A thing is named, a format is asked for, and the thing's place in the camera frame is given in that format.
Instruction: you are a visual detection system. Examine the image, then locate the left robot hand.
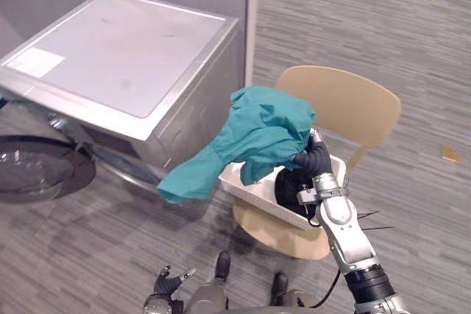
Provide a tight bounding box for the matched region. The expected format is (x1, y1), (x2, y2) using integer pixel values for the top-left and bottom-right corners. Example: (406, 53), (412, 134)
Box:
(154, 264), (198, 299)

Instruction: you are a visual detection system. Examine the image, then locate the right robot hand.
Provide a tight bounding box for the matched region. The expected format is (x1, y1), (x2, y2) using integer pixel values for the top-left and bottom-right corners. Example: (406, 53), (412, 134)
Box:
(289, 129), (333, 182)

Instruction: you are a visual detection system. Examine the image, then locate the white plastic laundry basket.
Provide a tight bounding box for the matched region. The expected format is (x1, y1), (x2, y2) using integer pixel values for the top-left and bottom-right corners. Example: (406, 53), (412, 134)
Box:
(219, 127), (348, 231)

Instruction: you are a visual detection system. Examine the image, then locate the teal green garment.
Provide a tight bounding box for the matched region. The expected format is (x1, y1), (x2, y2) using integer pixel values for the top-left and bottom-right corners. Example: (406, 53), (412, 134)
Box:
(157, 85), (319, 206)

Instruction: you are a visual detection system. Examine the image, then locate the silver front-load washing machine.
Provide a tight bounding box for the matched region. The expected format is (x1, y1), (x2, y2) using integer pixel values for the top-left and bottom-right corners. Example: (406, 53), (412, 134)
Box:
(0, 0), (241, 220)

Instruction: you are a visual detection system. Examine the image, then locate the black garment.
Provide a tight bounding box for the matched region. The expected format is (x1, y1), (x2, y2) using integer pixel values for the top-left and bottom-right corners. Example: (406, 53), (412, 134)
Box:
(275, 168), (322, 220)

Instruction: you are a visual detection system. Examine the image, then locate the left robot leg with dark foot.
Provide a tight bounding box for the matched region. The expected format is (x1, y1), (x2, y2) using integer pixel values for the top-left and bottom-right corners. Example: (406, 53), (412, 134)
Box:
(188, 251), (232, 312)

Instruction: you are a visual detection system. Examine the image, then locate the robot leg with dark foot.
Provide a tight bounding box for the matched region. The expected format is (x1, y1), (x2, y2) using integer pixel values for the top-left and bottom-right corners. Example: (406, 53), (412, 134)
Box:
(188, 251), (232, 312)
(270, 271), (314, 308)

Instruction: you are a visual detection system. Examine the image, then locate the beige wooden chair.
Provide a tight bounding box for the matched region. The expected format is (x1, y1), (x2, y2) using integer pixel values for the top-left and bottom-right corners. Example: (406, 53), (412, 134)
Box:
(231, 65), (403, 261)

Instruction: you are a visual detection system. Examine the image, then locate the dark robot torso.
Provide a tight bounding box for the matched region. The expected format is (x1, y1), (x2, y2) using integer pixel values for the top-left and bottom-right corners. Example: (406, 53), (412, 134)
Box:
(220, 304), (355, 314)

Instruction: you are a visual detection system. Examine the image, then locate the right robot leg with dark foot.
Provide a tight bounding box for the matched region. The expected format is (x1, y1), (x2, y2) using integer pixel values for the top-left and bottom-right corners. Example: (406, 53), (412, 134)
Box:
(270, 271), (314, 308)

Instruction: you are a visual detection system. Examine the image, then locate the round dark glass washer door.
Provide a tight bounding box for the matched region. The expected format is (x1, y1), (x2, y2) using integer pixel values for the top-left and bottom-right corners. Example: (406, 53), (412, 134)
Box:
(0, 134), (98, 204)

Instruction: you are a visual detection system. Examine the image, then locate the white label sticker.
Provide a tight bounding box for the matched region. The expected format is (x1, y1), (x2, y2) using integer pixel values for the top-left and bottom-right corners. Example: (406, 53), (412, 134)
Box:
(6, 47), (65, 79)

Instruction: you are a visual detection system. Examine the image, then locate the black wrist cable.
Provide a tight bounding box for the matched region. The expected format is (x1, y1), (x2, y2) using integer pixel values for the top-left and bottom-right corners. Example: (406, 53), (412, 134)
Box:
(308, 266), (341, 310)

